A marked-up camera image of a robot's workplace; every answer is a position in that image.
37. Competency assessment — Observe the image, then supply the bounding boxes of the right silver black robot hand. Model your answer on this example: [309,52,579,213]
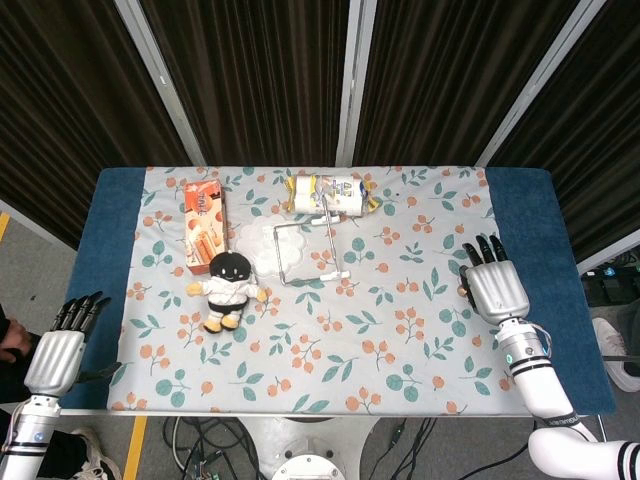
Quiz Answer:
[458,233,531,326]

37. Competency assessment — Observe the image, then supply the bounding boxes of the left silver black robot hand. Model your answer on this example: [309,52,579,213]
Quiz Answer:
[23,291,122,400]

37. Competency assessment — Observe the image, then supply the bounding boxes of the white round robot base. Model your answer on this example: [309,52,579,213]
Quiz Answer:
[234,414,386,480]

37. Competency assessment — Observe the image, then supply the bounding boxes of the person's bare hand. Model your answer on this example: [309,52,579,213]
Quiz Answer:
[0,319,34,364]

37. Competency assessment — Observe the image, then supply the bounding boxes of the beige sneaker with black laces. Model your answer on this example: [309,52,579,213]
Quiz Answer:
[72,426,124,480]

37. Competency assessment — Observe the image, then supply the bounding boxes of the black equipment with blue labels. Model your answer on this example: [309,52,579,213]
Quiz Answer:
[579,249,640,301]

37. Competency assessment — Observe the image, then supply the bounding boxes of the blue table mat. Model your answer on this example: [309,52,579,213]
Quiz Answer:
[58,167,619,416]

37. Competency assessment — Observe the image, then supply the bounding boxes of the white sneaker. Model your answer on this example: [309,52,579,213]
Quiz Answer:
[592,317,640,394]

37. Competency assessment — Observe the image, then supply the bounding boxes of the floral fruit print tablecloth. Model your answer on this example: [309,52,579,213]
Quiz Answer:
[107,165,545,416]

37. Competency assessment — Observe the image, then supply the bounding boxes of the pack of white tissue rolls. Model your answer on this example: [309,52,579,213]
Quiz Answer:
[283,173,382,217]

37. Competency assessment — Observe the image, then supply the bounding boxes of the black-headed plush doll white coat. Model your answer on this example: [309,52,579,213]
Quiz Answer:
[185,251,269,334]

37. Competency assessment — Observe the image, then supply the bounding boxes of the dark brown curtain panel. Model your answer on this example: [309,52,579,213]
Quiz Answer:
[142,0,351,167]
[487,0,640,264]
[0,0,194,251]
[352,0,584,167]

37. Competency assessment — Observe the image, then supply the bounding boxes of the orange biscuit box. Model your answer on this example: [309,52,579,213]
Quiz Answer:
[182,179,231,276]

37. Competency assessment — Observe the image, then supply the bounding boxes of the white flower-shaped plastic plate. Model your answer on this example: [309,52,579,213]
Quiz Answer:
[234,215,307,277]

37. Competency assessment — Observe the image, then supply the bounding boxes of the tangle of black floor cables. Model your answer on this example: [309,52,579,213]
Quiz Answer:
[164,414,261,480]

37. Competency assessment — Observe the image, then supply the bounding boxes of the white wire stand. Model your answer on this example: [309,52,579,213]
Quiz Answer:
[273,197,351,287]

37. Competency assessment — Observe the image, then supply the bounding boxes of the black floor cables with connector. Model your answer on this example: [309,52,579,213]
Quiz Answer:
[364,414,439,480]

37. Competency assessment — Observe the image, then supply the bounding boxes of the grey metal partition post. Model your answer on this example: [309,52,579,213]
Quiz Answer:
[335,0,377,169]
[474,0,599,169]
[113,0,209,169]

